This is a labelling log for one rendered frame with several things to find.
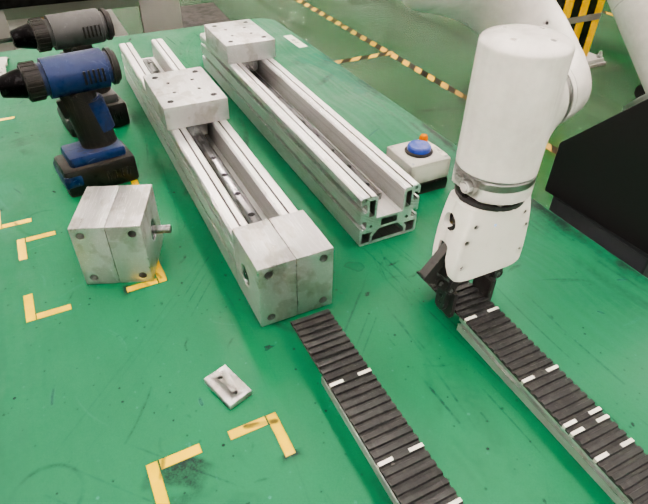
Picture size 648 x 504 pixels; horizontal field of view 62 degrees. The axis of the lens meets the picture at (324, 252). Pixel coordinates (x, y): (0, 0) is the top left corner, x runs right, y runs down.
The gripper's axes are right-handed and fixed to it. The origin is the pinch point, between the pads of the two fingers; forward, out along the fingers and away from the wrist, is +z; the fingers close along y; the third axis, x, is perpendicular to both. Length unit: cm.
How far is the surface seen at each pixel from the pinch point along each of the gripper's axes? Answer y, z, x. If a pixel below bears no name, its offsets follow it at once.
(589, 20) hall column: 272, 54, 210
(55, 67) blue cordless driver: -38, -17, 51
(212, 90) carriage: -15, -8, 54
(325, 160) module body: -4.7, -4.5, 30.0
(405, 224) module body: 3.1, 2.3, 18.0
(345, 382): -19.8, 0.6, -5.3
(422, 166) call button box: 11.1, -1.7, 26.0
